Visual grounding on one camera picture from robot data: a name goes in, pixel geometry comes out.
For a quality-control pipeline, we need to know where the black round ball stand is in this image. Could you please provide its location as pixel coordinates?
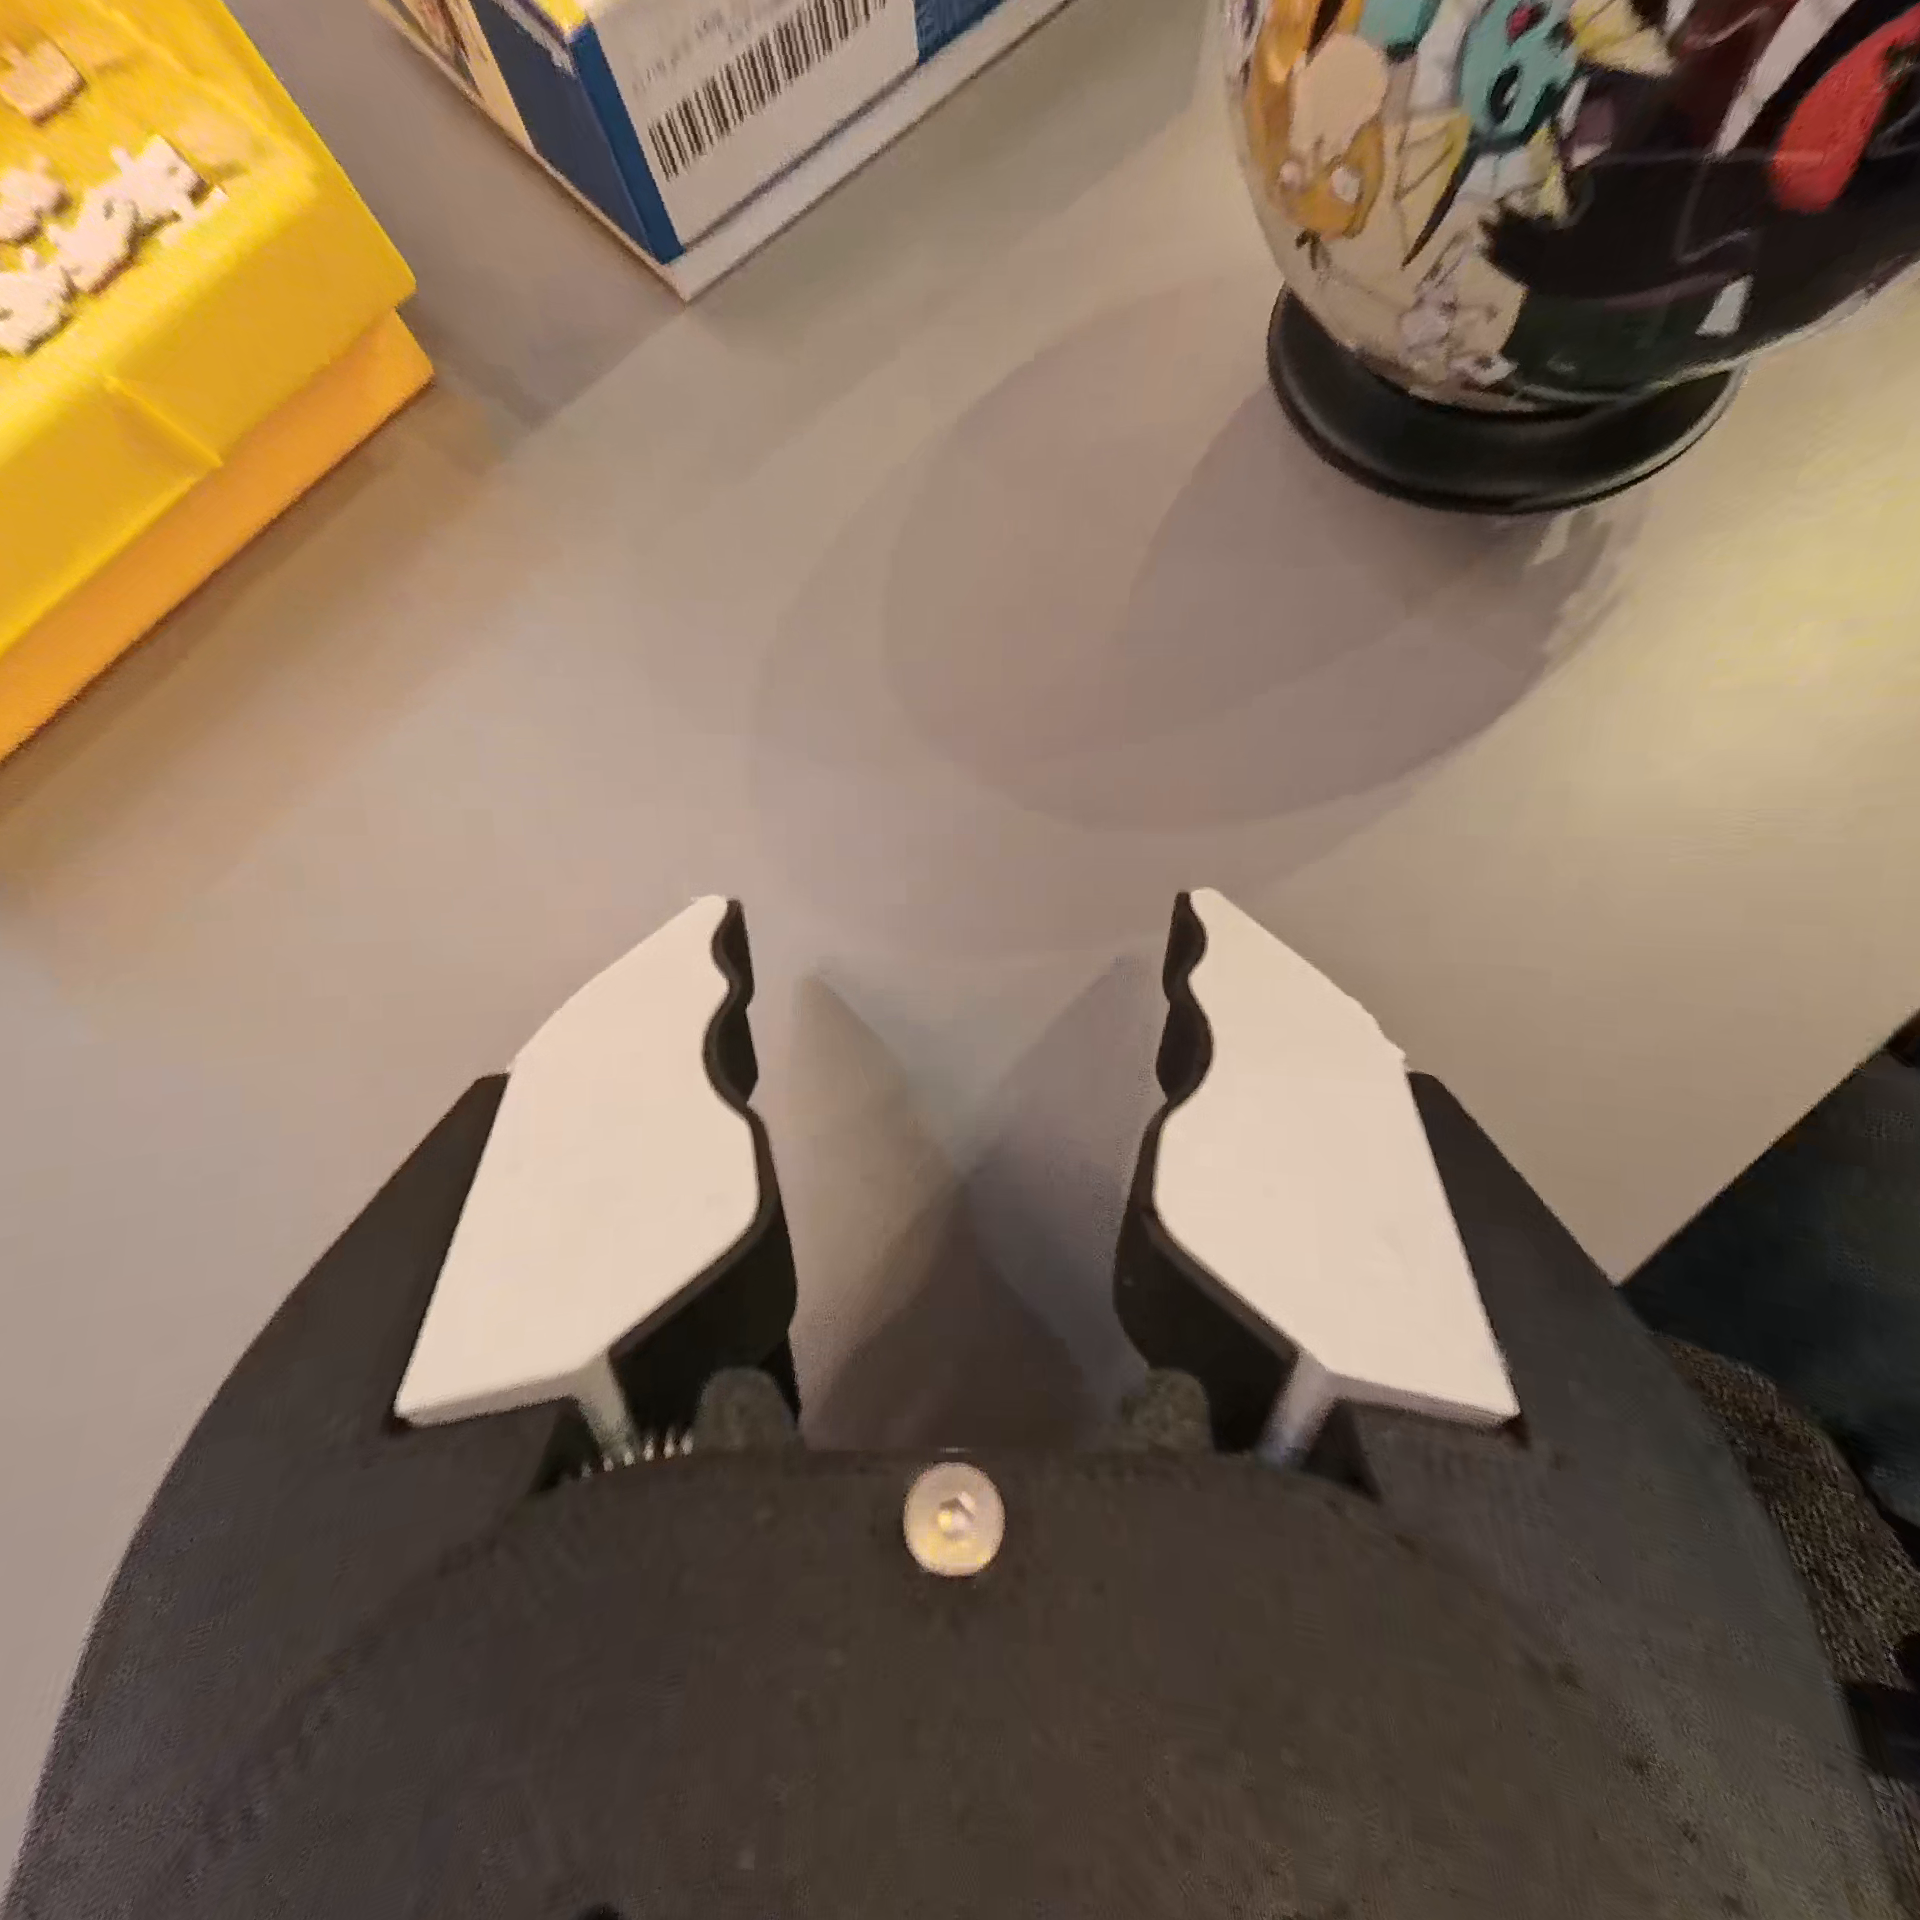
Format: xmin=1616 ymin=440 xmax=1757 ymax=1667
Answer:
xmin=1264 ymin=287 xmax=1749 ymax=518

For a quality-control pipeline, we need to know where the blue puzzle box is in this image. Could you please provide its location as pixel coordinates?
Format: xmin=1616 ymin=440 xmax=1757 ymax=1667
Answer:
xmin=368 ymin=0 xmax=1074 ymax=302

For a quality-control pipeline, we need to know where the yellow plastic bin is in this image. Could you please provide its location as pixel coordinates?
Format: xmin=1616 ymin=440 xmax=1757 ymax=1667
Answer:
xmin=0 ymin=0 xmax=436 ymax=768

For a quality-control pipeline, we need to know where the colourful cartoon puzzle ball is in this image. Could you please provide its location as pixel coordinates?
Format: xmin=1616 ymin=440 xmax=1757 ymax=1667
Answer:
xmin=1224 ymin=0 xmax=1920 ymax=414

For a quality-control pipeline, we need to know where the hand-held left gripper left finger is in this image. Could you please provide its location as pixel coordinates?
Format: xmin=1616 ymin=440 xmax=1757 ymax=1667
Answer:
xmin=394 ymin=897 xmax=800 ymax=1466

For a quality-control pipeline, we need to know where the pile of loose puzzle pieces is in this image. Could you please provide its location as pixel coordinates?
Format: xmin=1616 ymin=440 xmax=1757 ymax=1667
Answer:
xmin=0 ymin=30 xmax=249 ymax=361

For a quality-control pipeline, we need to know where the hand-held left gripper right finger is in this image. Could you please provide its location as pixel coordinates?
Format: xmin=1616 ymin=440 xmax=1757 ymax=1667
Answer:
xmin=1114 ymin=888 xmax=1520 ymax=1466

